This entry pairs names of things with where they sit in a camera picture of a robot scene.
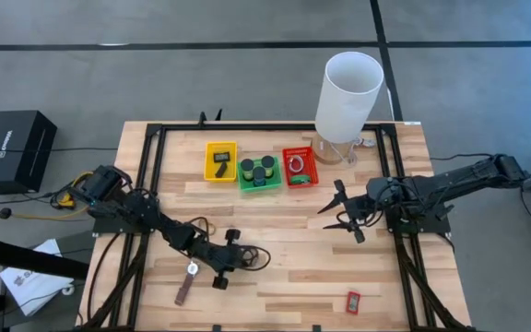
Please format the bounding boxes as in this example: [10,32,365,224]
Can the red plastic basket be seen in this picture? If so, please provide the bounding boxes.
[281,146,320,189]

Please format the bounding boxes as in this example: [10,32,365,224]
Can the black aluminium table frame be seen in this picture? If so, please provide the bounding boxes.
[74,120,477,332]

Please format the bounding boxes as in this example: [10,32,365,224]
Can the clear lamp cord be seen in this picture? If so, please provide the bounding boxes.
[332,136,378,165]

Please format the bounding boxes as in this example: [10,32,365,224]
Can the black desk frame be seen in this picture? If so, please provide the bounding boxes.
[0,136,90,332]

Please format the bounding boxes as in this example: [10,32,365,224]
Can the black cardboard box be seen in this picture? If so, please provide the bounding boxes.
[0,109,58,195]

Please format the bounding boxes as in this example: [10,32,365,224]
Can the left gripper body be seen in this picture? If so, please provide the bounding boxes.
[198,228,244,291]

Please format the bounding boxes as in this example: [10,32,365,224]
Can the yellow plastic basket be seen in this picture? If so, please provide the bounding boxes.
[203,140,239,184]

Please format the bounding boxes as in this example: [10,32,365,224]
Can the red digital clock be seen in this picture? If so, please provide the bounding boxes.
[345,290,362,315]

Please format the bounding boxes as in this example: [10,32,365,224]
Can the yellow cable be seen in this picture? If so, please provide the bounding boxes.
[11,171,96,221]

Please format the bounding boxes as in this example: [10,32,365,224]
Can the brown leather strap wristwatch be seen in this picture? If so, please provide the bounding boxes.
[174,260,201,307]

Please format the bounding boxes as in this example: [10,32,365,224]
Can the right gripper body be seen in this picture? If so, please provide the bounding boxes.
[333,178,378,244]

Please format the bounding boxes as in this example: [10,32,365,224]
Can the white shade table lamp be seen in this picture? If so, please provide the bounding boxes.
[311,51,385,166]

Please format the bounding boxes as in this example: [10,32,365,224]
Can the green plastic basket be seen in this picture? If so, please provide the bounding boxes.
[236,155,284,193]

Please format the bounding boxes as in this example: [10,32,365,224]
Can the white printed papers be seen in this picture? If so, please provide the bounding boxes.
[0,238,76,317]

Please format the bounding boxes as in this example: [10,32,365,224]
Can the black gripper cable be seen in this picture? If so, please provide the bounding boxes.
[360,184,389,228]
[240,245,272,272]

